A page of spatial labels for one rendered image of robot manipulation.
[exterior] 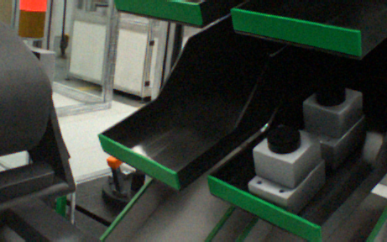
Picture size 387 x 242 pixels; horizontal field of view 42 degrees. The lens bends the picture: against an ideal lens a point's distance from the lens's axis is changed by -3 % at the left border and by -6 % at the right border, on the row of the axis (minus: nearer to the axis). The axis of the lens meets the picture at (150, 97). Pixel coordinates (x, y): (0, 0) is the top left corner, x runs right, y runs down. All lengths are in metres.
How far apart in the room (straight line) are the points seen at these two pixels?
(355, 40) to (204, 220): 0.33
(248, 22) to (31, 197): 0.28
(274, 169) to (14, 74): 0.27
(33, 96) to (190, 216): 0.42
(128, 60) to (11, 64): 5.93
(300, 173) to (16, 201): 0.27
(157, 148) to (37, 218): 0.35
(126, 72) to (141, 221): 5.56
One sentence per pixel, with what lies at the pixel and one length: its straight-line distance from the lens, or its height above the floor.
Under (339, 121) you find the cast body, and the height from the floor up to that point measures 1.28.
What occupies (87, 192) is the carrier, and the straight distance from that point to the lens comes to 1.04.
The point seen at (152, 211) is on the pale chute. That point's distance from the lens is 0.69.
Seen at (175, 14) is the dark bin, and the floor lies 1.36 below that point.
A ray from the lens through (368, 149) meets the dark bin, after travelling 0.56.
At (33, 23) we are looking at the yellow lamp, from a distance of 0.97.
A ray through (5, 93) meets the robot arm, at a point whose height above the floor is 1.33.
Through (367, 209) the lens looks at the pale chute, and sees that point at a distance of 0.61.
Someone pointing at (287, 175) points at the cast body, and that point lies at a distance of 0.45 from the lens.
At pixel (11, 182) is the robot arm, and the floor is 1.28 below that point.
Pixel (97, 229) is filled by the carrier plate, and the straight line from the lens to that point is 0.90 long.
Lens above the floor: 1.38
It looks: 12 degrees down
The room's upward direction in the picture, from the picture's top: 7 degrees clockwise
